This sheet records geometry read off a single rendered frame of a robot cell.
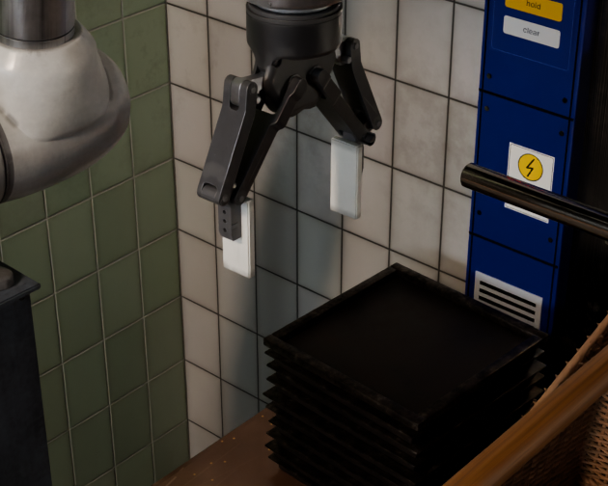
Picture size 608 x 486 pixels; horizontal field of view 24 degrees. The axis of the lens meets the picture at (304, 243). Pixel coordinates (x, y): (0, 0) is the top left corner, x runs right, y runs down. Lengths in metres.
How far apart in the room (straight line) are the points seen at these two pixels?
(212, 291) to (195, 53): 0.48
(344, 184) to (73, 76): 0.57
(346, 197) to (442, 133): 0.92
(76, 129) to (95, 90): 0.05
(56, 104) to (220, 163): 0.65
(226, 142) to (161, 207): 1.53
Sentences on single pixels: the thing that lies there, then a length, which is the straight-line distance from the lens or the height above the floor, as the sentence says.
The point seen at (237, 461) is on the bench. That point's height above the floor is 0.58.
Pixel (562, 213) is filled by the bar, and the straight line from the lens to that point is 1.57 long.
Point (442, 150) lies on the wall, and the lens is 2.15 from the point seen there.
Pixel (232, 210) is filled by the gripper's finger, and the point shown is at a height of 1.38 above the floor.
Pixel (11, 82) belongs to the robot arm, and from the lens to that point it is 1.69.
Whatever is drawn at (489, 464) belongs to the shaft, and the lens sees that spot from 1.13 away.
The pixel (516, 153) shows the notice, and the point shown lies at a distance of 2.02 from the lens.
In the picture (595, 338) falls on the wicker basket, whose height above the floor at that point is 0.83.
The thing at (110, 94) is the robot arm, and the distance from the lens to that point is 1.77.
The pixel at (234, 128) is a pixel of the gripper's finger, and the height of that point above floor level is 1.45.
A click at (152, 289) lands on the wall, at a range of 2.67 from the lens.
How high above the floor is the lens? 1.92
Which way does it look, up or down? 30 degrees down
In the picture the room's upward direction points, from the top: straight up
